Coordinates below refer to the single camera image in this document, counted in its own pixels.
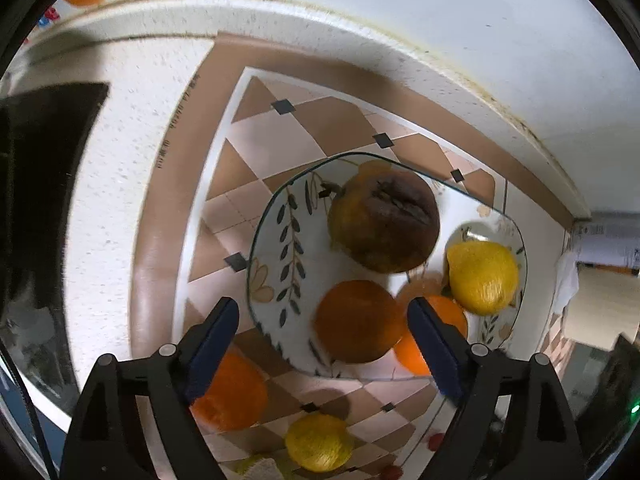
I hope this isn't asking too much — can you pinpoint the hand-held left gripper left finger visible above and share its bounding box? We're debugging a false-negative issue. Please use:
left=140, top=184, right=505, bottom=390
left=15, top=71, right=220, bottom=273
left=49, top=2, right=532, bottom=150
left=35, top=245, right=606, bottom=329
left=60, top=297, right=241, bottom=480

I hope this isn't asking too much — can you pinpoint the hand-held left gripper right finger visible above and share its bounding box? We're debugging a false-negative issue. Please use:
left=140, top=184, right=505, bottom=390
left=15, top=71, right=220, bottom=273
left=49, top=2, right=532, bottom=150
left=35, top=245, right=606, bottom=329
left=407, top=297, right=587, bottom=480

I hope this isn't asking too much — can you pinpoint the dull brownish orange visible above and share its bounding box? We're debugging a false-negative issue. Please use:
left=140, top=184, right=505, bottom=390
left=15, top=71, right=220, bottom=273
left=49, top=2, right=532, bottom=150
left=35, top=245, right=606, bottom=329
left=314, top=280, right=407, bottom=365

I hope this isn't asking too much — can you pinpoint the leaf print glass plate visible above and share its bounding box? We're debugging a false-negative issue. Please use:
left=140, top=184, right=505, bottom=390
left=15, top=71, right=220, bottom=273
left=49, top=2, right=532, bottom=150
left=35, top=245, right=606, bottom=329
left=245, top=151, right=529, bottom=382

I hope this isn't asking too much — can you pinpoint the bright orange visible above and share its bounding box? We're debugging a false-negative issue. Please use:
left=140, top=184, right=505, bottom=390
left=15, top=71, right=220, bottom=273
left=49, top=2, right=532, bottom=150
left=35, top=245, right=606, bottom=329
left=394, top=294, right=469, bottom=377
left=191, top=349, right=270, bottom=432

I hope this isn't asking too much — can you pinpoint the yellow lemon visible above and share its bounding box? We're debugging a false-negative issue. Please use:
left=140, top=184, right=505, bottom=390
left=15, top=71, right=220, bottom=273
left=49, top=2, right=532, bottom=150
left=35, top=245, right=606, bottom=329
left=285, top=412, right=355, bottom=473
left=446, top=241, right=520, bottom=317

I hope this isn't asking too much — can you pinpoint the white cloth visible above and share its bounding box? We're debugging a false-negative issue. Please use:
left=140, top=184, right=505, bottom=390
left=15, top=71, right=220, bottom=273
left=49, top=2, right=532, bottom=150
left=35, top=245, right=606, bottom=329
left=555, top=251, right=581, bottom=313

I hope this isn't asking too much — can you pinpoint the rotten brown pomegranate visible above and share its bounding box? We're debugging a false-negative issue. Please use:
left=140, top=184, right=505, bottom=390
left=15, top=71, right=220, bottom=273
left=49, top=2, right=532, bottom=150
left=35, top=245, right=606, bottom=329
left=327, top=169, right=442, bottom=275

